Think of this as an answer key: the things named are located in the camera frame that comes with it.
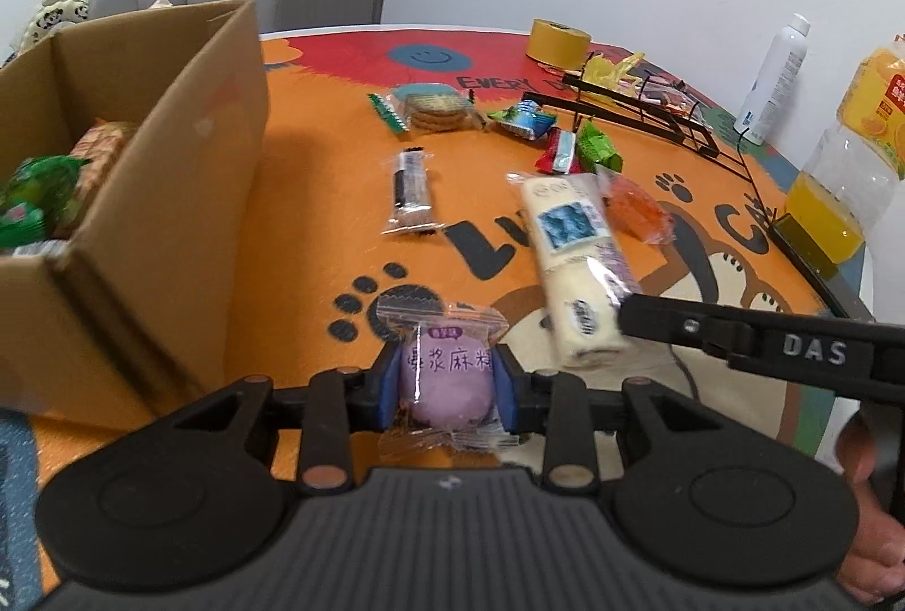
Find large orange bread packet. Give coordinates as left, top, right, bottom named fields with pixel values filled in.
left=52, top=119, right=140, bottom=238

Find cardboard box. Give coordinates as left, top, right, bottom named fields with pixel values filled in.
left=0, top=0, right=272, bottom=419

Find white spray bottle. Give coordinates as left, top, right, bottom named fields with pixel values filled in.
left=732, top=12, right=813, bottom=146

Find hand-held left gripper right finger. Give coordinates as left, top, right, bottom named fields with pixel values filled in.
left=493, top=343, right=701, bottom=492

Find small green snack packet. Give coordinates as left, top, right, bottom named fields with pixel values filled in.
left=575, top=121, right=626, bottom=173

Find person's right hand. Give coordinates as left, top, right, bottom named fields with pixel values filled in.
left=838, top=416, right=905, bottom=605

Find orange snack packet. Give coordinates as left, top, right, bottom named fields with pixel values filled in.
left=597, top=171, right=677, bottom=245

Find large green snack packet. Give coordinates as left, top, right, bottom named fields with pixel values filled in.
left=0, top=154, right=83, bottom=248

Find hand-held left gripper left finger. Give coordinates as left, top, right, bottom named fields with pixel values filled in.
left=162, top=342, right=407, bottom=495

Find orange juice bottle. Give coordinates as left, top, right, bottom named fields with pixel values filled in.
left=784, top=34, right=905, bottom=266

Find purple mochi packet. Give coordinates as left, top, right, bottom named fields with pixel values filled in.
left=374, top=293, right=522, bottom=461

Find black wire rack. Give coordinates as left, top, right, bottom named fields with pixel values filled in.
left=521, top=51, right=772, bottom=238

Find clear black wafer packet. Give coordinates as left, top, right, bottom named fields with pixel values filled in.
left=381, top=149, right=447, bottom=239

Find pink printed snack packets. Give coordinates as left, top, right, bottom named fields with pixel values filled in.
left=639, top=76, right=698, bottom=114

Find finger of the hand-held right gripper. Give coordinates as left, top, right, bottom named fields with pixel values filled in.
left=618, top=292, right=755, bottom=366

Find yellow snack packet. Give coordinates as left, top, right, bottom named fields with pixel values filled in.
left=579, top=50, right=649, bottom=93

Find black phone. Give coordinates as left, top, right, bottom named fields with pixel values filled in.
left=770, top=213, right=878, bottom=322

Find round biscuit packet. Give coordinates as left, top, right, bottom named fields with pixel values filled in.
left=367, top=81, right=489, bottom=135

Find white roll cake packet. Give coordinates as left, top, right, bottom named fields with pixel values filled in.
left=505, top=171, right=641, bottom=369

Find panda print neck pillow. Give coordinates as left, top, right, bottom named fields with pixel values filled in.
left=17, top=0, right=92, bottom=50

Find blue green snack packet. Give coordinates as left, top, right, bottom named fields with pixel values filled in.
left=487, top=100, right=559, bottom=143

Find yellow tape roll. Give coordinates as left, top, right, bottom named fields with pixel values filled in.
left=526, top=18, right=592, bottom=70

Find red snack packet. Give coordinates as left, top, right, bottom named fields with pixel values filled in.
left=535, top=128, right=583, bottom=175

